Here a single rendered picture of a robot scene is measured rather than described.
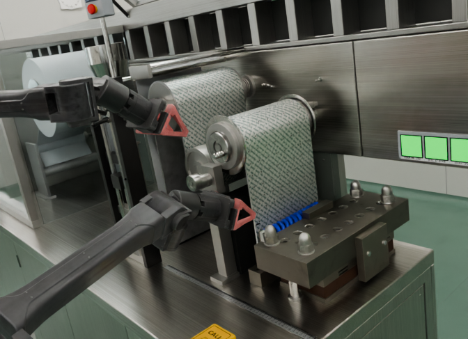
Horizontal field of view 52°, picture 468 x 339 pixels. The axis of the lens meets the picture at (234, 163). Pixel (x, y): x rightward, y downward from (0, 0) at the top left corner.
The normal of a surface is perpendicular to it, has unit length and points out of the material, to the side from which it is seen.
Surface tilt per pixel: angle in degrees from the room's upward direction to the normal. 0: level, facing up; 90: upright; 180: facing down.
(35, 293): 30
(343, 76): 90
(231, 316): 0
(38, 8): 90
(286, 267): 90
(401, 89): 90
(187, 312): 0
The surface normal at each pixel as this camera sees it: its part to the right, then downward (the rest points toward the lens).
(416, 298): 0.65, 0.11
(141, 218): 0.23, -0.78
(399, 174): -0.74, 0.29
